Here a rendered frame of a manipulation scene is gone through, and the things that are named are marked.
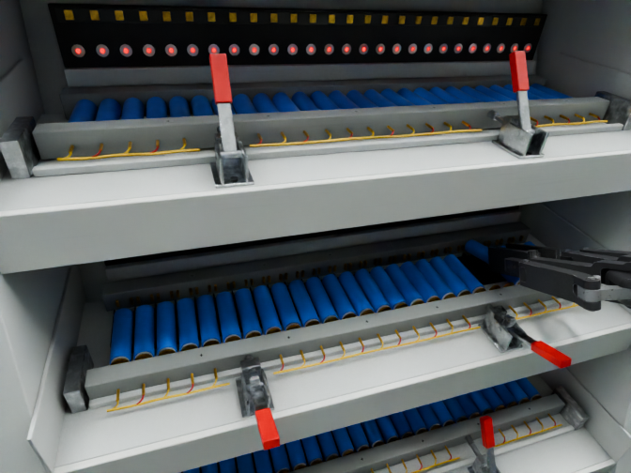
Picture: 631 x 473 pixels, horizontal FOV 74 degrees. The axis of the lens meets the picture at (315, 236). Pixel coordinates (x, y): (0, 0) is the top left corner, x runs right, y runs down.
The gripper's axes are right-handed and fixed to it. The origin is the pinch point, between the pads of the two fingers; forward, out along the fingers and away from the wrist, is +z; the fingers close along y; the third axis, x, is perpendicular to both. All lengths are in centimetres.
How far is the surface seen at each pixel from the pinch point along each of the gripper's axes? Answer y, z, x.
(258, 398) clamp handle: 31.9, -4.4, 5.9
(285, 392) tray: 29.0, -1.6, 7.5
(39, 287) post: 47.6, 2.0, -5.0
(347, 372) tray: 22.7, -1.2, 7.2
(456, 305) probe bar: 9.0, 0.1, 3.5
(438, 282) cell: 8.5, 4.0, 1.9
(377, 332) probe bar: 18.4, 0.4, 4.7
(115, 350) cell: 43.3, 4.0, 2.1
